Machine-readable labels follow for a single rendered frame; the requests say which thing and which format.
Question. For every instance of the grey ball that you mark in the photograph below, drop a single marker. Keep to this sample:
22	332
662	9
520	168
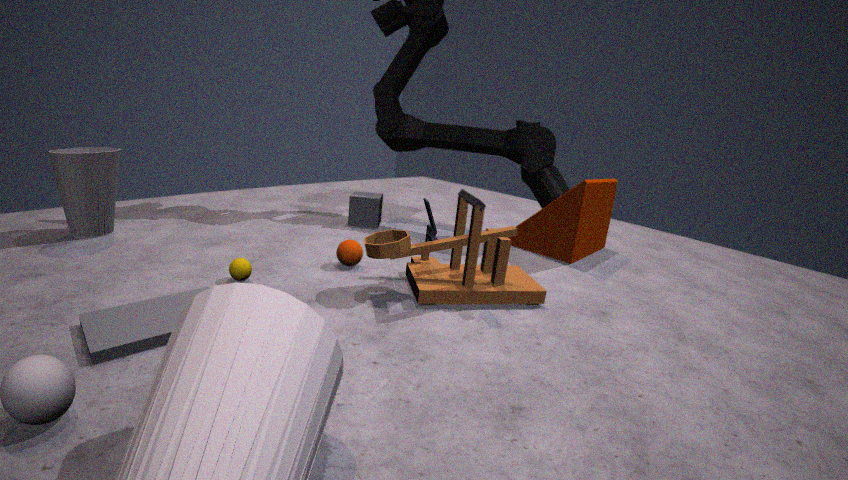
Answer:
37	389

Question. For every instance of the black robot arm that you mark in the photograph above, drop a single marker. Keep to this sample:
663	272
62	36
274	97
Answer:
528	144

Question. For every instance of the yellow ball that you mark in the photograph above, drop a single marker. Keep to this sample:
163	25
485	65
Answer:
240	269

